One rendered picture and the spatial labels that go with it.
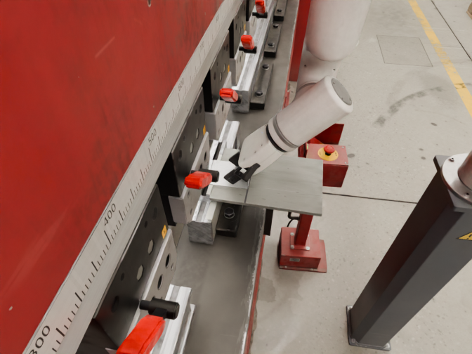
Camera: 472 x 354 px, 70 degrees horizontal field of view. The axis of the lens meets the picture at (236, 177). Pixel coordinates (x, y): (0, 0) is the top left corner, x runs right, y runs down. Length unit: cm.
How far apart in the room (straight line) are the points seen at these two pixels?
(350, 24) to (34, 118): 47
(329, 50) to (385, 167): 194
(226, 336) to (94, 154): 58
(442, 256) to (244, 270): 57
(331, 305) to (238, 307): 105
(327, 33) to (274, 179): 39
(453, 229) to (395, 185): 140
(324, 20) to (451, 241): 70
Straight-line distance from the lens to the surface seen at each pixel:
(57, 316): 27
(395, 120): 294
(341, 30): 58
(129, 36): 30
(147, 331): 34
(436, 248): 108
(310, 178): 86
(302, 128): 68
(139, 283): 39
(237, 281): 82
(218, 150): 93
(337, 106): 65
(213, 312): 80
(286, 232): 182
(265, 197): 80
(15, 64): 20
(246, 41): 73
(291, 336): 172
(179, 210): 50
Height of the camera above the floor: 162
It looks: 47 degrees down
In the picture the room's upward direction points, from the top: straight up
